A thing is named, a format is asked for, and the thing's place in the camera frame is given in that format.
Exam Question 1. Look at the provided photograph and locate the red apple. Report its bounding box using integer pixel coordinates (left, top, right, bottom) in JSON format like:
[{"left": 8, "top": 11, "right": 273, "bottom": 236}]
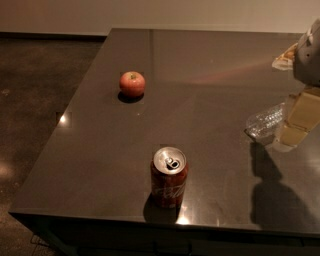
[{"left": 119, "top": 71, "right": 146, "bottom": 98}]

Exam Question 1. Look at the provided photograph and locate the red coke can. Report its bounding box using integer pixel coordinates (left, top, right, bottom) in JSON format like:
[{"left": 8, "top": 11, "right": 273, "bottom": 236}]
[{"left": 151, "top": 147, "right": 188, "bottom": 208}]

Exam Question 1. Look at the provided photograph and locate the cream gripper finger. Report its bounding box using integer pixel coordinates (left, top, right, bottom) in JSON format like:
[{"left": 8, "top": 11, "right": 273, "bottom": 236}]
[
  {"left": 272, "top": 86, "right": 320, "bottom": 152},
  {"left": 272, "top": 43, "right": 298, "bottom": 71}
]

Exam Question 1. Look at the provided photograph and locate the clear plastic water bottle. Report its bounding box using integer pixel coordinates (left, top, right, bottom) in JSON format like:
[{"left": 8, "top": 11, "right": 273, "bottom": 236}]
[{"left": 245, "top": 103, "right": 285, "bottom": 140}]

